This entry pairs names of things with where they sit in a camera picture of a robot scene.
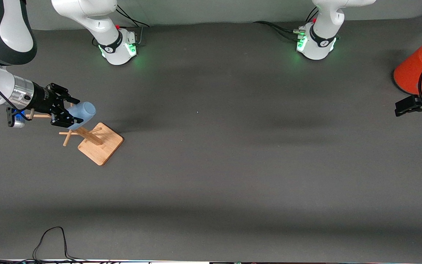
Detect light blue cup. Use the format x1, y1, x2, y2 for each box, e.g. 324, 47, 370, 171
66, 101, 97, 130

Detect orange drink can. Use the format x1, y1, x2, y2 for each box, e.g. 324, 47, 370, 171
393, 35, 422, 95

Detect wooden mug tree stand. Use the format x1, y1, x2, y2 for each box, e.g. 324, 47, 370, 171
28, 106, 125, 166

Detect thin black looped cable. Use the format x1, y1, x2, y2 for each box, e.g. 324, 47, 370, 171
32, 226, 88, 263

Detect black left arm base cables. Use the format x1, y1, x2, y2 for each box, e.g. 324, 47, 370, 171
253, 6, 318, 41

